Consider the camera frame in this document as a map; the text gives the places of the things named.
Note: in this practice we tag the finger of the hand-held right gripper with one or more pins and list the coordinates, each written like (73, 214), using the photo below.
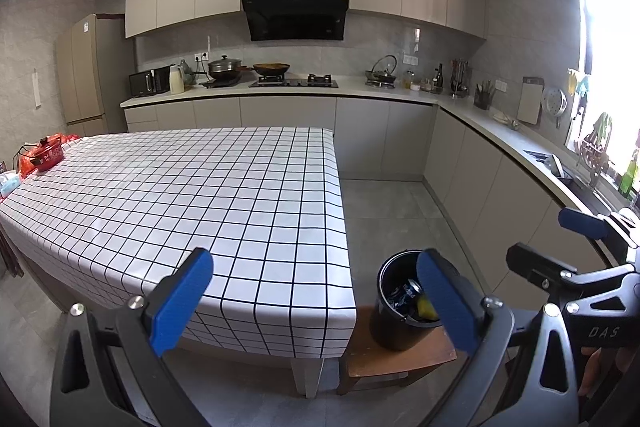
(535, 264)
(582, 223)

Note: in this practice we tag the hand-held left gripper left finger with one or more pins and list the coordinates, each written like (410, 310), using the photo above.
(180, 302)

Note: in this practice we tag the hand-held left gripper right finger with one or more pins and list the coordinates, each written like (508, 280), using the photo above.
(445, 302)

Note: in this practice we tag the yellow sponge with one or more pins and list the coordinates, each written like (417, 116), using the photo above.
(426, 308)

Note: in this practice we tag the dark blue drink can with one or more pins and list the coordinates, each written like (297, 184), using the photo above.
(406, 292)

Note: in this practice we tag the black bucket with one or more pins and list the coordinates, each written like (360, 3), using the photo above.
(395, 329)

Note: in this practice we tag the person's right hand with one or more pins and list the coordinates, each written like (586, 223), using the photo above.
(597, 369)

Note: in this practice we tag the kitchen sink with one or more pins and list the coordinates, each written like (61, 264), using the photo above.
(575, 184)

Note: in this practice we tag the green bottle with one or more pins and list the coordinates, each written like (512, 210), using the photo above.
(631, 175)

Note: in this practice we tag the dish rack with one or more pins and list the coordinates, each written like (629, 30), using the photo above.
(595, 147)

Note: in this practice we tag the white steamer plate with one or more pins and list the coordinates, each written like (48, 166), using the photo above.
(554, 101)

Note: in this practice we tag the white cutting board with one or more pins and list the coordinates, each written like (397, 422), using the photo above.
(530, 99)

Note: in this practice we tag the blue hanging towel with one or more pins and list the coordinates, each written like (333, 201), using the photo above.
(583, 87)

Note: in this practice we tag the yellow hanging towel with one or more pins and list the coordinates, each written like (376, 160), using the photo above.
(572, 82)

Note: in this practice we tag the black knife holder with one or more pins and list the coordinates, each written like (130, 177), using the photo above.
(482, 98)

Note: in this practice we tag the beige lower cabinets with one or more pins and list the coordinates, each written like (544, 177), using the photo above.
(380, 137)

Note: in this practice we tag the utensil rack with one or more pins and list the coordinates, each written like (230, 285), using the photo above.
(460, 77)

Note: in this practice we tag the orange bag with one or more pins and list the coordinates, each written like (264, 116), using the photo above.
(67, 138)

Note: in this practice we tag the red pot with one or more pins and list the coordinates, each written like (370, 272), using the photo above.
(47, 152)

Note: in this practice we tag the dark wine bottle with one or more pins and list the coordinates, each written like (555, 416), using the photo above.
(440, 81)

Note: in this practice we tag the tissue pack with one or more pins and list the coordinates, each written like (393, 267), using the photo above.
(10, 183)

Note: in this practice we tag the window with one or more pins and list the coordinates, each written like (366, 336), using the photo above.
(610, 17)

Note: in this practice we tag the black induction cooker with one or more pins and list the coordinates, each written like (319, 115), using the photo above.
(220, 83)

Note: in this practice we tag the black microwave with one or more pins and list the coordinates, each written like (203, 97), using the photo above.
(149, 82)

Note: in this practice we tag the yellow bottle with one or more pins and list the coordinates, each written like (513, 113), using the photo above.
(409, 80)

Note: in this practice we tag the portable stove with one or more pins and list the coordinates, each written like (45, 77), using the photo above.
(380, 84)

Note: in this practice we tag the white countertop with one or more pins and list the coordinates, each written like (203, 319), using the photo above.
(350, 90)

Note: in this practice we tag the lidded cooking pot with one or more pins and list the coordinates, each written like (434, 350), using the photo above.
(224, 69)

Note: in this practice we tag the beige refrigerator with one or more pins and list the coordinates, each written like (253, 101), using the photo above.
(85, 77)

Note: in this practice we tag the black gas hob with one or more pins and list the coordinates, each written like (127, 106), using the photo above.
(293, 82)

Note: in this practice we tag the black wok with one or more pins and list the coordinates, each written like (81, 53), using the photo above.
(271, 68)

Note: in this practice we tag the black range hood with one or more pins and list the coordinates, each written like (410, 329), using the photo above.
(295, 17)

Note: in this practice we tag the white wall sheet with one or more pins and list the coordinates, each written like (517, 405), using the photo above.
(36, 87)

